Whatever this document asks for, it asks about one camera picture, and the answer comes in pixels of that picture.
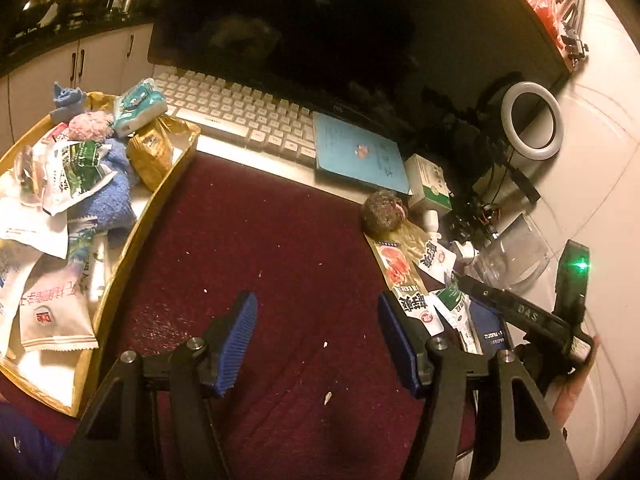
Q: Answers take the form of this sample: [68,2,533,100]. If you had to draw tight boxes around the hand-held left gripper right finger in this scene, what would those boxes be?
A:
[376,291,581,480]

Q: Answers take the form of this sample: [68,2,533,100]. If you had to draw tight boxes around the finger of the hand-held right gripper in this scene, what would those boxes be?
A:
[457,274,584,349]

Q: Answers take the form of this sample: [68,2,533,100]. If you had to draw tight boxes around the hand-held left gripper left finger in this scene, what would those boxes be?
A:
[57,291,259,480]

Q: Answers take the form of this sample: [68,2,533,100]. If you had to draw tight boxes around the gold tray box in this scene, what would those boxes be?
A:
[0,91,202,418]

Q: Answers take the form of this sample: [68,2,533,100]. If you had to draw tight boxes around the white scenery print snack packet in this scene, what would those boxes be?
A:
[19,220,103,353]

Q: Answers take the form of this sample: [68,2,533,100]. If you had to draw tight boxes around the yellow cracker packet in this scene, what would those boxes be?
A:
[125,115,176,192]

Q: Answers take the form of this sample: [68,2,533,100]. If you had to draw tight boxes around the white plastic packet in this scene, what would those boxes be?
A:
[0,252,46,357]

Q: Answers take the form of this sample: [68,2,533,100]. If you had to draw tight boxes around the small white sachet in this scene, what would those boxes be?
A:
[0,195,68,261]

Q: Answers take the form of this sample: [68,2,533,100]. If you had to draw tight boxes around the green white granule sachet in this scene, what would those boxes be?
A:
[435,282,476,351]
[42,140,118,216]

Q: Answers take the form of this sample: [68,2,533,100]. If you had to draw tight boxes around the teal tissue pack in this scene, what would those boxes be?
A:
[112,77,168,136]

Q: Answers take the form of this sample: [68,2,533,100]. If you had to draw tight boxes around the pink plush ball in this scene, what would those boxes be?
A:
[67,110,115,142]

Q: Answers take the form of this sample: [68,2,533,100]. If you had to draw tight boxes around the person's right hand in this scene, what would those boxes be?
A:
[550,334,601,423]

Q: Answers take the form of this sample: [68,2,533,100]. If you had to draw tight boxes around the dark blue booklet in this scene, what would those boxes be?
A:
[470,300,511,356]

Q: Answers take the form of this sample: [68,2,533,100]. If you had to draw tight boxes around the clear plastic container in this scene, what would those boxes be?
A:
[472,211,553,295]

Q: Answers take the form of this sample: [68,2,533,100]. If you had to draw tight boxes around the gold foil snack packet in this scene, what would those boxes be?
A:
[364,220,447,337]

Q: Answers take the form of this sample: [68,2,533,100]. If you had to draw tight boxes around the maroon desk mat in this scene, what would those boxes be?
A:
[0,152,476,480]

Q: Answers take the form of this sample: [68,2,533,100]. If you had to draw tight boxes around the white spouted pouch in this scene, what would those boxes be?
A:
[417,210,458,283]

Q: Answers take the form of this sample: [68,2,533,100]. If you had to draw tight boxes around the grey plush ball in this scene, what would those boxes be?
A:
[361,191,410,235]

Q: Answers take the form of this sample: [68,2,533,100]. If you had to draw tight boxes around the green white medicine box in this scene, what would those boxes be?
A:
[404,154,453,211]

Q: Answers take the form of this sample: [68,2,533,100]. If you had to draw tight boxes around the light blue notebook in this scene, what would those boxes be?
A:
[312,111,412,196]

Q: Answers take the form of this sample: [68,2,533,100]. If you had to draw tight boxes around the blue towel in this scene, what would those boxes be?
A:
[67,139,138,233]

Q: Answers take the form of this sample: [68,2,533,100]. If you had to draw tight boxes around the white keyboard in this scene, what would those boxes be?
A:
[152,66,321,163]

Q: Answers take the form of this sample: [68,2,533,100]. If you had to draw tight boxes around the blue clothing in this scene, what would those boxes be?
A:
[0,400,68,480]

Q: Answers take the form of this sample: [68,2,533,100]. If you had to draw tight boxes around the clear plastic wrapper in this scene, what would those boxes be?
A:
[15,145,51,206]

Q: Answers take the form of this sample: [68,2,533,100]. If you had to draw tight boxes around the black tripod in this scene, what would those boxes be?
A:
[552,0,591,61]

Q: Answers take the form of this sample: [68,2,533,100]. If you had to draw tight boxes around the red plastic bag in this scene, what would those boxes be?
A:
[520,0,576,61]

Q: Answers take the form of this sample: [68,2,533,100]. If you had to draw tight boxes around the blue fluffy sock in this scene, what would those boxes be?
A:
[52,80,88,122]

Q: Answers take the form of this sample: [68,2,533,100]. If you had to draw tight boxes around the white base cabinets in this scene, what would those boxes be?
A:
[0,22,156,148]

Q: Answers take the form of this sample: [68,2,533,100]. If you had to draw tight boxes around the black computer monitor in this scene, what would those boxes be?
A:
[147,0,573,171]

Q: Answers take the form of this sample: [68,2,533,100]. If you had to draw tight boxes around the metal wok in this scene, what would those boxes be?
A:
[57,0,118,16]

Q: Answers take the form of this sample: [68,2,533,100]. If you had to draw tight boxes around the black wired electronic device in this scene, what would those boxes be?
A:
[447,195,503,238]

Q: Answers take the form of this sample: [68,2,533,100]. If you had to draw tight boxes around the white ring light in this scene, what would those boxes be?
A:
[472,82,565,206]

